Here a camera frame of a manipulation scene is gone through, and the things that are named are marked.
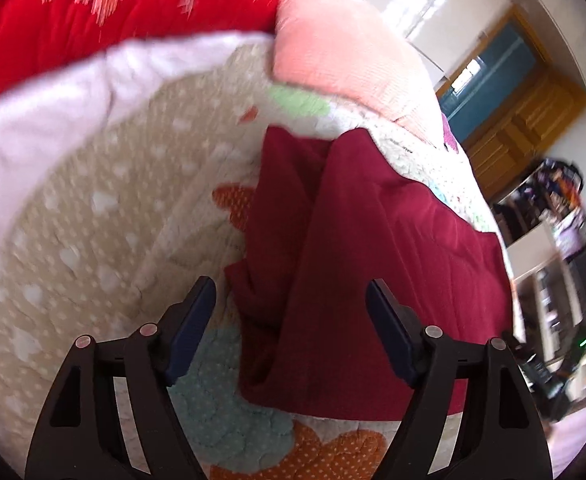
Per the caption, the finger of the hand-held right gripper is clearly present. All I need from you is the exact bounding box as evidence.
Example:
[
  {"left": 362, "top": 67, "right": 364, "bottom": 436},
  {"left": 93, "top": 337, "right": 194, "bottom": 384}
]
[{"left": 502, "top": 331, "right": 564, "bottom": 403}]

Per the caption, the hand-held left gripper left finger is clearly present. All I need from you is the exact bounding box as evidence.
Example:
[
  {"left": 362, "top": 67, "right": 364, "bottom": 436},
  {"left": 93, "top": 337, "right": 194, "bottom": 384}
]
[{"left": 24, "top": 276, "right": 218, "bottom": 480}]

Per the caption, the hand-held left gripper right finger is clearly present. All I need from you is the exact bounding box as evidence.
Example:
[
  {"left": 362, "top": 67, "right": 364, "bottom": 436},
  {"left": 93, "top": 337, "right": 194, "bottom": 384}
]
[{"left": 365, "top": 279, "right": 554, "bottom": 480}]

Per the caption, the dark red sweater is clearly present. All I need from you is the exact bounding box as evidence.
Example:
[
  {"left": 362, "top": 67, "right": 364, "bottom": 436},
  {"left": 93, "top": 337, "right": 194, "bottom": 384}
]
[{"left": 224, "top": 126, "right": 516, "bottom": 421}]

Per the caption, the rack with clothes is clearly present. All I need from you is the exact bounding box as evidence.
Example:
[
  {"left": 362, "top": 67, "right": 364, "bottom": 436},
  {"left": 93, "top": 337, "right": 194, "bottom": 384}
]
[{"left": 493, "top": 157, "right": 586, "bottom": 248}]

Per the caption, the white shelf unit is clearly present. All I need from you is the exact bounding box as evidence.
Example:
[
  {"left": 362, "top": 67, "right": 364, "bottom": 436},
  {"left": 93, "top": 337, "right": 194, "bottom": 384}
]
[{"left": 506, "top": 210, "right": 586, "bottom": 361}]

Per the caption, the patchwork heart quilt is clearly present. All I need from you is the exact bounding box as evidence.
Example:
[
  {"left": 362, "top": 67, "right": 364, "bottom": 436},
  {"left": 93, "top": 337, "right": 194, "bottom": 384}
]
[{"left": 0, "top": 40, "right": 514, "bottom": 480}]

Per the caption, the purple cloth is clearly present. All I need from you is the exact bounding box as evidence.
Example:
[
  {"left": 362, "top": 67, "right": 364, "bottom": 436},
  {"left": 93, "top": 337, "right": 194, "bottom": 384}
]
[{"left": 440, "top": 112, "right": 461, "bottom": 153}]

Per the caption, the wooden door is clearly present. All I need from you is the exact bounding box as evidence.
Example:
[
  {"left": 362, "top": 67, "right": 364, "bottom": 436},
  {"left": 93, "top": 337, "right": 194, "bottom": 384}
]
[{"left": 466, "top": 67, "right": 586, "bottom": 201}]

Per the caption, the white bed sheet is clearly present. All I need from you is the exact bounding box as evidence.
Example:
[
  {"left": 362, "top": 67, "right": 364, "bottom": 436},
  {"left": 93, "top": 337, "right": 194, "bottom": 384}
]
[{"left": 0, "top": 30, "right": 276, "bottom": 301}]

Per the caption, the pink pillow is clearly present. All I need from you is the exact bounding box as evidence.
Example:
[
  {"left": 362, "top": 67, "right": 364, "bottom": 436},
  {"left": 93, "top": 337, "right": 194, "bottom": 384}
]
[{"left": 273, "top": 0, "right": 446, "bottom": 143}]

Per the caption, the red embroidered blanket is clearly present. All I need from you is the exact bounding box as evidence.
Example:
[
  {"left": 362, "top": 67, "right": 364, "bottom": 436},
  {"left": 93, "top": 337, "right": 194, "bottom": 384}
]
[{"left": 0, "top": 0, "right": 281, "bottom": 111}]

